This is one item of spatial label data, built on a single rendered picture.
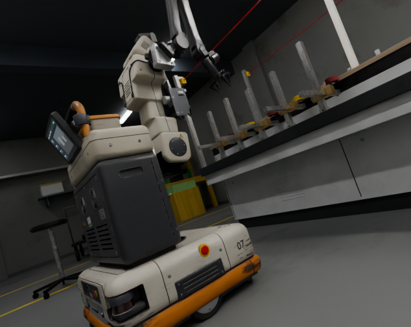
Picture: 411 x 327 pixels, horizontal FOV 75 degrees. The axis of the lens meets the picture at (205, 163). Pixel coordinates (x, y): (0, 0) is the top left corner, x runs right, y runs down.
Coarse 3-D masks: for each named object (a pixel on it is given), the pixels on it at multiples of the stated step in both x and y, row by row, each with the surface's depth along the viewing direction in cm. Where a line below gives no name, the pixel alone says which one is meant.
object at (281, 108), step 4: (288, 104) 177; (300, 104) 185; (304, 104) 188; (264, 108) 164; (268, 108) 163; (272, 108) 166; (276, 108) 168; (280, 108) 170; (284, 108) 173; (288, 108) 176; (300, 108) 187; (264, 112) 164
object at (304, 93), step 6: (306, 90) 145; (312, 90) 149; (318, 90) 153; (324, 90) 157; (336, 90) 166; (300, 96) 144; (306, 96) 146; (312, 96) 151; (318, 96) 156; (336, 96) 169
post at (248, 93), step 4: (248, 92) 203; (248, 96) 204; (252, 96) 204; (248, 100) 204; (252, 100) 203; (252, 104) 202; (252, 108) 203; (256, 108) 203; (252, 112) 204; (256, 112) 202; (256, 116) 201; (256, 120) 202; (260, 120) 202; (260, 132) 201; (264, 132) 201
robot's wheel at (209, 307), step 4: (220, 296) 106; (212, 300) 103; (216, 300) 104; (220, 300) 105; (208, 304) 102; (212, 304) 103; (216, 304) 104; (200, 308) 100; (204, 308) 101; (208, 308) 101; (212, 308) 102; (216, 308) 103; (196, 312) 99; (200, 312) 99; (204, 312) 100; (208, 312) 101; (212, 312) 102; (192, 316) 98; (196, 316) 98; (200, 316) 99; (204, 316) 100; (208, 316) 101
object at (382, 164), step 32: (384, 64) 151; (352, 96) 167; (384, 128) 157; (288, 160) 212; (320, 160) 191; (352, 160) 174; (384, 160) 160; (256, 192) 245; (288, 192) 217; (320, 192) 196; (352, 192) 178; (384, 192) 163; (256, 224) 256
